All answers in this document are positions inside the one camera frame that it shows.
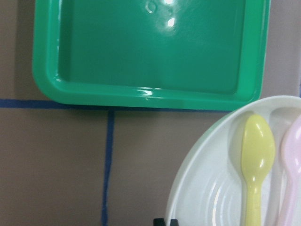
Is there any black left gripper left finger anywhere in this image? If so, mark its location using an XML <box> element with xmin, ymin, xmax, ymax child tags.
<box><xmin>153</xmin><ymin>218</ymin><xmax>166</xmax><ymax>226</ymax></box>

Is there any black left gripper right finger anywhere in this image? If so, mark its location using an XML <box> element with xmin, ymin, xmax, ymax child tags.
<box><xmin>170</xmin><ymin>219</ymin><xmax>179</xmax><ymax>226</ymax></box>

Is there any white round plate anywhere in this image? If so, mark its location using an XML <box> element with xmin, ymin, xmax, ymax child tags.
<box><xmin>164</xmin><ymin>96</ymin><xmax>301</xmax><ymax>226</ymax></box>

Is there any yellow plastic spoon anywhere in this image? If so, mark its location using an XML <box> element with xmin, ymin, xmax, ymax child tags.
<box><xmin>241</xmin><ymin>114</ymin><xmax>276</xmax><ymax>226</ymax></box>

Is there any pink plastic spoon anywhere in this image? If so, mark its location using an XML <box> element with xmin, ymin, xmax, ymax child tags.
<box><xmin>277</xmin><ymin>117</ymin><xmax>301</xmax><ymax>226</ymax></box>

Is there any green plastic tray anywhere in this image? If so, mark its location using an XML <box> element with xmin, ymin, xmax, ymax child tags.
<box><xmin>32</xmin><ymin>0</ymin><xmax>270</xmax><ymax>111</ymax></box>

